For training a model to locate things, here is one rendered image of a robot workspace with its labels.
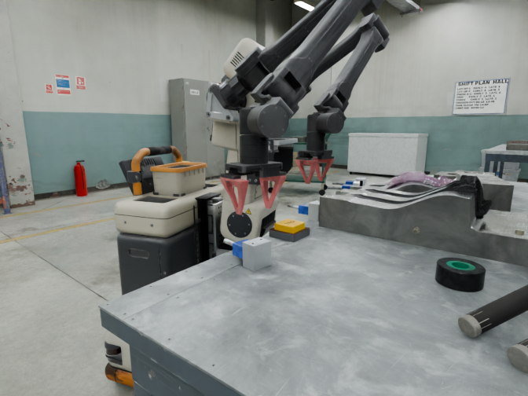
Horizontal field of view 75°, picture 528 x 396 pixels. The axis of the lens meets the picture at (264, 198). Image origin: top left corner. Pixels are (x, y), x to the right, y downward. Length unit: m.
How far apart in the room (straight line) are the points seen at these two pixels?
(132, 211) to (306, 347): 0.98
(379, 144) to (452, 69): 2.05
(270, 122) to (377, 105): 8.29
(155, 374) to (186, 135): 6.24
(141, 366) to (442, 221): 0.70
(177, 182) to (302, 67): 0.83
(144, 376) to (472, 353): 0.48
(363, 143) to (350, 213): 7.08
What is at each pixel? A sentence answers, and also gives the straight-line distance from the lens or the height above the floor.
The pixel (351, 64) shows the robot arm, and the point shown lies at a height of 1.28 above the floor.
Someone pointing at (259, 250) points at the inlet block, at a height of 0.84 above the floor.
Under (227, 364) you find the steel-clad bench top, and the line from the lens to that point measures 0.48.
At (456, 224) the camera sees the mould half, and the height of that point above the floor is 0.87.
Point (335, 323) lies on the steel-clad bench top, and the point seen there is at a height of 0.80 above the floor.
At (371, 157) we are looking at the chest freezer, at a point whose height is 0.42.
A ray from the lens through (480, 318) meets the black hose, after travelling 0.59.
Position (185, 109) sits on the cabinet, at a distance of 6.72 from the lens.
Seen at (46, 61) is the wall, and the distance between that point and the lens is 6.23.
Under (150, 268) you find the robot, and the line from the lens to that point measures 1.38.
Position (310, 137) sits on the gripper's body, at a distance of 1.05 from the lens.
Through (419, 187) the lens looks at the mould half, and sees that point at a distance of 1.28.
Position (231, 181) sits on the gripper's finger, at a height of 0.99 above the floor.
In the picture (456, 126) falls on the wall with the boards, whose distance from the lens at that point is 8.36.
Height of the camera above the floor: 1.09
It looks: 12 degrees down
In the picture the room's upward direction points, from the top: straight up
